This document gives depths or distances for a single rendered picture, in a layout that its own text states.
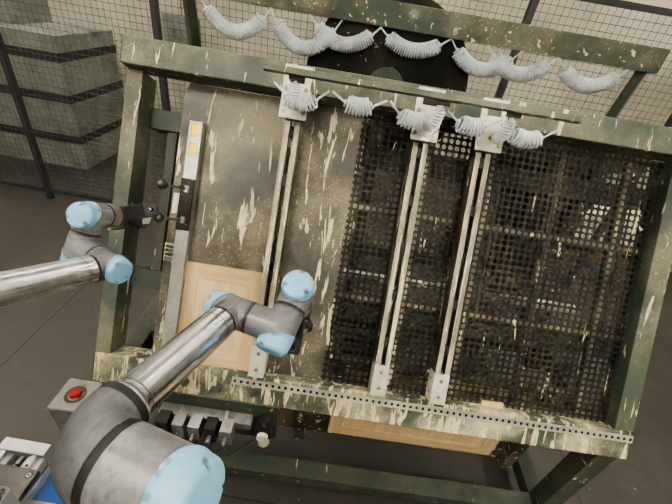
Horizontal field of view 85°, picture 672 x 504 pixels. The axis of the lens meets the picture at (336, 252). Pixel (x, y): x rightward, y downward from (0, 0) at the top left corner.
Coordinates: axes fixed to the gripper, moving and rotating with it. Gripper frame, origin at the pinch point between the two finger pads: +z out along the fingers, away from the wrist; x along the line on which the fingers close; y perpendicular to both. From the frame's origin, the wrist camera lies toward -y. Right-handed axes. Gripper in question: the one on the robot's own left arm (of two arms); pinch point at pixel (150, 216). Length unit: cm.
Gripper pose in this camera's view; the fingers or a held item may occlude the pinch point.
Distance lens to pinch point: 150.0
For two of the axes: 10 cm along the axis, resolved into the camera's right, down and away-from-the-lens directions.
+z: -0.1, -0.8, 10.0
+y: -9.8, 1.9, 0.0
